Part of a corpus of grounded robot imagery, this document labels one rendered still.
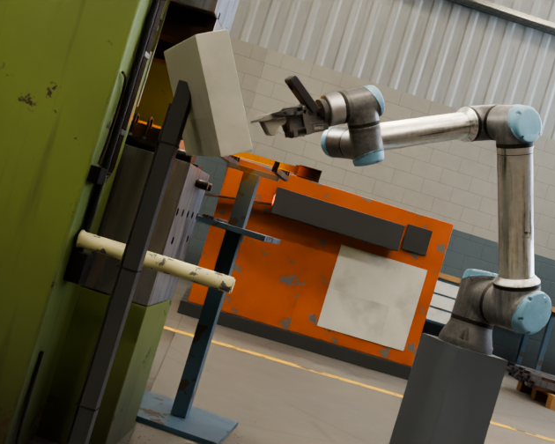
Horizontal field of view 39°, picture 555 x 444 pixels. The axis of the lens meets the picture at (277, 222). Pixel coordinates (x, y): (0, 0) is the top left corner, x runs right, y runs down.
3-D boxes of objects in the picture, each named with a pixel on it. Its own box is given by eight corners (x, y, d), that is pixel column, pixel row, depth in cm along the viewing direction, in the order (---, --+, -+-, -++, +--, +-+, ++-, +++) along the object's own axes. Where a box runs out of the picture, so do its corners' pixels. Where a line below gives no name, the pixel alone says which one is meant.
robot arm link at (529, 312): (515, 319, 275) (513, 101, 260) (555, 332, 260) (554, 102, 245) (482, 329, 267) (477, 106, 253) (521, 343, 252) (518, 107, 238)
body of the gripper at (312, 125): (292, 138, 211) (333, 129, 215) (285, 106, 210) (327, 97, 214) (282, 138, 218) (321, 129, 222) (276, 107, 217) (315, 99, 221)
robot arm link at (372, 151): (368, 159, 234) (362, 117, 231) (392, 162, 224) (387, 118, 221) (343, 166, 229) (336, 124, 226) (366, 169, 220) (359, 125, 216)
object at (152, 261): (231, 294, 216) (237, 276, 216) (229, 295, 211) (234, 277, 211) (80, 247, 219) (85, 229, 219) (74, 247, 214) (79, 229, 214)
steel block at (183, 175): (173, 298, 274) (210, 174, 274) (147, 306, 236) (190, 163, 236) (22, 251, 278) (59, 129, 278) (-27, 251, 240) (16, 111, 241)
